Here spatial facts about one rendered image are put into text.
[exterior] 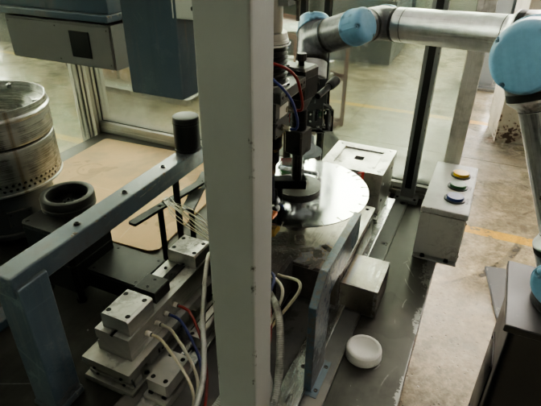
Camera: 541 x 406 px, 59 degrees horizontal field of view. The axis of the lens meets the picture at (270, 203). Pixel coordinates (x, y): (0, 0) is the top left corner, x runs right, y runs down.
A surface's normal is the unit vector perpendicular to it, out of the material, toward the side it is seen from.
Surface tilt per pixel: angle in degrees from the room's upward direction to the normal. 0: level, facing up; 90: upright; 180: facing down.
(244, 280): 90
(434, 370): 0
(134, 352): 90
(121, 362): 0
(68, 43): 90
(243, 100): 90
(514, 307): 0
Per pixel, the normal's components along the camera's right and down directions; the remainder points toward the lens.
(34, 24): -0.42, 0.46
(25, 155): 0.82, 0.29
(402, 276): 0.00, -0.86
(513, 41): -0.72, 0.25
